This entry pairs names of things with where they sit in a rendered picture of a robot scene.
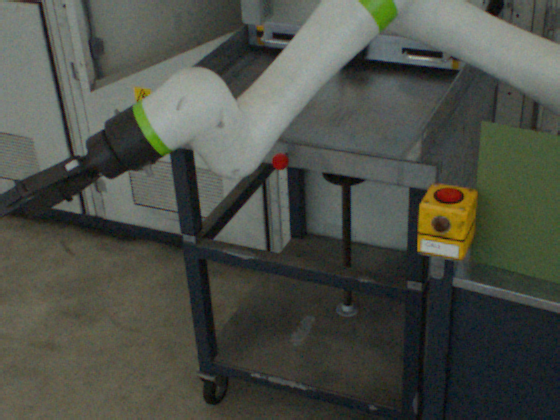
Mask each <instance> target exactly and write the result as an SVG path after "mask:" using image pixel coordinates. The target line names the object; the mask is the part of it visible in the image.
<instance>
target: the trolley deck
mask: <svg viewBox="0 0 560 420"><path fill-rule="evenodd" d="M283 50H284V49H282V48H274V47H267V48H266V49H265V50H263V51H262V52H261V53H260V54H259V55H258V56H257V57H255V58H254V60H253V61H252V62H250V63H249V64H248V65H246V66H245V67H244V68H243V69H242V70H241V71H239V72H238V73H237V74H236V75H235V76H234V78H232V79H230V80H229V81H228V82H227V83H226V86H227V87H228V89H229V91H230V93H231V94H233V97H234V99H235V100H237V99H238V98H239V97H240V96H241V95H242V93H243V92H244V91H246V90H247V89H248V88H249V87H250V86H252V85H253V84H254V83H255V82H256V80H257V79H258V78H259V77H260V75H261V74H262V73H263V72H264V71H265V70H266V69H267V68H268V67H269V66H271V65H272V63H273V62H274V61H275V60H276V58H277V57H278V56H279V54H280V53H281V52H282V51H283ZM460 71H461V70H455V69H446V68H438V67H428V66H420V65H411V64H403V63H394V62H386V61H377V59H369V58H364V60H358V58H352V60H351V61H350V62H348V63H347V64H346V65H345V66H344V67H342V68H341V69H340V70H339V71H338V72H337V73H336V74H335V75H334V77H333V78H332V79H331V80H330V81H329V82H328V83H327V84H326V85H324V86H323V87H322V88H321V89H320V90H319V92H318V93H317V95H316V96H315V97H314V98H313V99H312V100H311V101H310V102H309V103H308V105H306V106H305V107H304V108H303V109H302V110H301V111H300V113H299V115H298V116H297V117H296V118H295V119H294V120H293V122H292V123H291V124H290V125H289V126H287V127H286V129H285V131H284V132H283V134H282V135H281V136H280V137H279V139H278V140H277V142H276V143H275V144H274V146H273V147H272V148H271V151H270V152H268V154H267V155H266V156H265V158H264V159H263V161H262V162H265V163H272V159H273V157H274V156H275V155H276V154H278V153H282V154H284V153H289V156H287V158H289V164H287V166H290V167H296V169H302V170H309V171H315V172H321V173H328V174H333V175H339V176H346V177H352V178H358V179H365V180H371V181H377V182H384V183H389V184H395V185H402V186H408V187H414V189H421V190H427V191H428V190H429V187H430V185H431V184H432V183H439V184H441V182H442V180H443V179H444V177H445V175H446V173H447V172H448V169H449V167H450V165H451V163H452V162H453V160H454V158H456V156H457V155H458V153H459V150H460V148H461V147H462V145H463V143H464V141H465V140H466V138H467V136H468V133H469V132H470V130H472V128H473V126H474V124H475V123H476V121H477V119H478V116H479V115H480V113H481V111H482V109H483V108H484V106H485V104H486V102H488V101H489V98H490V96H491V94H492V92H493V91H494V89H495V87H496V85H497V84H498V81H499V79H497V78H495V77H493V76H491V75H489V74H487V73H486V72H483V71H480V73H479V75H478V76H477V78H476V80H475V82H474V84H473V85H472V87H471V89H470V90H468V92H467V93H466V95H465V97H464V99H463V101H462V103H461V104H460V106H459V107H458V109H457V111H456V112H455V114H454V115H452V118H451V120H450V121H449V123H448V125H447V126H446V128H445V129H444V131H443V134H442V135H441V137H440V138H439V140H438V142H437V143H435V145H434V147H433V148H432V150H431V152H430V154H429V156H428V157H427V159H426V160H425V162H424V163H417V162H410V161H404V157H405V156H406V154H407V153H408V150H409V149H410V147H411V146H412V144H413V143H414V141H415V140H416V138H417V137H419V135H420V134H421V129H422V128H423V126H424V125H425V123H426V122H427V120H428V119H429V117H430V116H431V113H432V112H433V110H434V109H436V107H437V106H438V104H439V103H440V101H441V100H442V98H443V96H444V94H445V93H446V91H447V90H448V88H449V87H450V85H451V84H453V82H454V81H455V78H456V77H457V75H458V74H459V72H460ZM272 164H273V163H272Z"/></svg>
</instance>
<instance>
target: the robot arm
mask: <svg viewBox="0 0 560 420"><path fill-rule="evenodd" d="M383 30H385V31H388V32H391V33H393V34H397V35H400V36H403V37H406V38H408V39H411V40H415V41H417V42H420V43H423V45H425V46H428V47H430V48H433V49H436V50H438V51H441V52H443V53H445V54H447V55H451V56H453V57H455V58H457V59H459V60H461V61H464V62H466V63H469V65H471V66H473V67H475V68H477V69H479V70H481V71H483V72H486V73H487V74H489V75H491V76H493V77H495V78H497V79H499V80H500V81H503V82H505V84H507V85H508V86H510V87H512V88H514V89H515V90H517V91H520V92H521V93H523V94H525V95H526V96H528V97H529V98H531V99H533V100H534V101H537V103H538V104H540V105H541V106H543V107H544V108H546V109H547V110H549V111H550V112H552V113H554V114H556V115H557V116H559V117H560V44H557V43H555V42H552V41H550V40H546V39H544V38H541V37H539V36H536V34H534V33H530V32H528V31H526V30H523V29H521V28H519V27H517V26H513V25H511V24H509V23H507V22H505V21H503V20H501V19H499V18H496V17H494V16H492V14H490V13H488V12H486V11H484V10H482V9H479V8H477V7H475V6H473V5H472V4H470V3H468V2H466V1H463V0H321V1H320V2H319V4H318V5H317V6H316V9H315V10H314V12H313V13H312V14H311V16H310V17H309V19H308V20H307V21H305V23H304V24H303V26H302V28H301V29H300V30H299V32H298V33H297V34H296V35H295V37H294V38H293V39H292V40H291V43H290V44H289V45H287V46H286V47H285V49H284V50H283V51H282V52H281V53H280V54H279V56H278V57H277V58H276V60H275V61H274V62H273V63H272V65H271V66H269V67H268V68H267V69H266V70H265V71H264V72H263V73H262V74H261V75H260V77H259V78H258V79H257V80H256V82H255V83H254V84H253V85H252V86H250V87H249V88H248V89H247V90H246V91H244V92H243V93H242V95H241V96H240V97H239V98H238V99H237V100H235V99H234V97H233V94H231V93H230V91H229V89H228V87H227V86H226V84H225V82H224V81H223V80H222V79H221V78H220V76H219V75H218V74H217V73H214V72H213V71H211V70H209V69H206V68H202V67H188V68H184V69H182V70H178V71H177V72H175V73H174V74H172V75H171V76H170V77H169V78H168V80H167V81H166V82H165V83H164V84H163V85H162V86H161V87H159V88H157V89H156V90H155V91H154V92H152V93H151V94H149V95H148V96H146V97H145V99H143V100H140V101H139V102H137V103H135V104H134V105H132V106H130V107H129V108H127V109H124V110H123V111H121V112H120V111H119V110H118V109H115V110H114V111H115V112H114V113H115V114H114V116H113V118H111V119H109V120H108V121H105V123H104V129H102V130H100V131H98V132H97V133H95V134H93V135H92V137H90V138H87V139H86V142H85V147H86V150H87V152H86V155H85V156H82V157H80V156H70V157H69V158H67V159H66V160H64V161H62V162H60V163H58V164H56V165H53V166H51V167H48V168H46V169H44V170H42V171H40V172H37V173H34V175H32V176H30V177H28V178H26V179H24V180H21V181H19V180H18V179H17V180H16V181H14V183H15V186H14V187H12V188H11V189H9V190H6V191H5V192H3V194H1V195H0V218H2V217H4V216H5V215H8V214H10V213H11V212H13V210H15V209H17V208H18V207H20V206H23V207H24V209H25V212H26V213H27V215H28V217H29V219H33V218H35V217H37V216H39V215H41V214H43V213H44V212H46V211H48V209H50V208H51V207H53V206H56V205H57V204H59V203H61V202H63V201H64V200H66V201H67V202H70V201H73V200H74V199H73V197H74V196H77V195H78V194H79V193H81V192H82V190H83V189H85V188H86V187H87V186H90V185H91V184H92V183H94V182H95V181H96V180H98V179H99V178H100V177H102V176H104V177H106V178H108V179H111V180H112V179H115V178H117V177H118V176H120V175H123V174H125V173H126V172H128V170H129V169H131V170H133V172H138V170H140V171H146V173H147V174H148V176H149V177H150V176H152V175H154V173H153V172H152V169H151V165H152V164H155V163H156V160H159V159H161V158H163V157H164V156H166V155H168V154H170V153H171V152H173V150H175V149H178V148H179V147H181V146H183V145H186V144H190V145H191V146H192V147H193V148H195V151H196V152H197V153H198V154H199V156H200V157H201V158H202V160H203V161H204V162H205V164H206V165H207V167H208V168H209V170H210V171H211V172H214V173H215V174H216V175H218V176H220V177H223V178H226V179H240V178H243V177H246V176H248V175H251V174H252V173H253V172H255V171H256V170H257V169H258V166H259V165H260V164H261V162H262V161H263V159H264V158H265V156H266V155H267V154H268V152H270V151H271V148H272V147H273V146H274V144H275V143H276V142H277V140H278V139H279V137H280V136H281V135H282V134H283V132H284V131H285V129H286V127H287V126H289V125H290V124H291V123H292V122H293V120H294V119H295V118H296V117H297V116H298V115H299V113H300V111H301V110H302V109H303V108H304V107H305V106H306V105H308V103H309V102H310V101H311V100H312V99H313V98H314V97H315V96H316V95H317V93H318V92H319V90H320V89H321V88H322V87H323V86H324V85H326V84H327V83H328V82H329V81H330V80H331V79H332V78H333V77H334V75H335V74H336V73H337V72H338V71H339V70H340V69H341V68H342V67H344V66H345V65H346V64H347V63H348V62H350V61H351V60H352V58H353V57H354V56H355V55H356V54H357V53H358V52H360V51H362V50H363V49H364V48H365V47H366V46H367V45H368V44H369V43H371V41H372V40H373V39H374V38H375V37H376V36H377V35H378V34H380V33H381V32H382V31H383ZM26 186H27V187H28V189H29V190H28V189H27V187H26ZM72 196H73V197H72ZM32 197H33V198H32ZM30 198H31V199H30Z"/></svg>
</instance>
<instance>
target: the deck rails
mask: <svg viewBox="0 0 560 420"><path fill-rule="evenodd" d="M502 17H503V9H501V11H500V12H499V14H497V15H496V18H499V19H501V20H502ZM266 48H267V47H265V46H257V45H249V37H248V24H244V26H243V27H241V28H240V29H239V30H238V31H236V32H235V33H233V34H232V35H230V36H229V37H228V38H226V39H225V40H224V41H223V42H221V44H220V45H219V46H218V47H216V48H214V49H213V50H212V51H210V52H209V53H208V54H206V55H205V56H204V57H203V58H201V59H200V61H199V62H198V63H195V64H194V65H193V66H191V67H202V68H206V69H209V70H211V71H213V72H214V73H217V74H218V75H219V76H220V78H221V79H222V80H223V81H224V82H225V84H226V83H227V82H228V81H229V80H230V79H232V78H234V76H235V75H236V74H237V73H238V72H239V71H241V70H242V69H243V68H244V67H245V66H246V65H248V64H249V63H250V62H252V61H253V60H254V58H255V57H257V56H258V55H259V54H260V53H261V52H262V51H263V50H265V49H266ZM480 71H481V70H479V69H477V68H475V67H473V66H471V65H469V63H466V62H465V63H464V66H463V67H462V69H461V71H460V72H459V74H458V75H457V77H456V78H455V81H454V82H453V84H451V85H450V87H449V88H448V90H447V91H446V93H445V94H444V96H443V98H442V100H441V101H440V103H439V104H438V106H437V107H436V109H434V110H433V112H432V113H431V116H430V117H429V119H428V120H427V122H426V123H425V125H424V126H423V128H422V129H421V134H420V135H419V137H417V138H416V140H415V141H414V143H413V144H412V146H411V147H410V149H409V150H408V153H407V154H406V156H405V157H404V161H410V162H417V163H424V162H425V160H426V159H427V157H428V156H429V154H430V152H431V150H432V148H433V147H434V145H435V143H437V142H438V140H439V138H440V137H441V135H442V134H443V131H444V129H445V128H446V126H447V125H448V123H449V121H450V120H451V118H452V115H454V114H455V112H456V111H457V109H458V107H459V106H460V104H461V103H462V101H463V99H464V97H465V95H466V93H467V92H468V90H470V89H471V87H472V85H473V84H474V82H475V80H476V78H477V76H478V75H479V73H480Z"/></svg>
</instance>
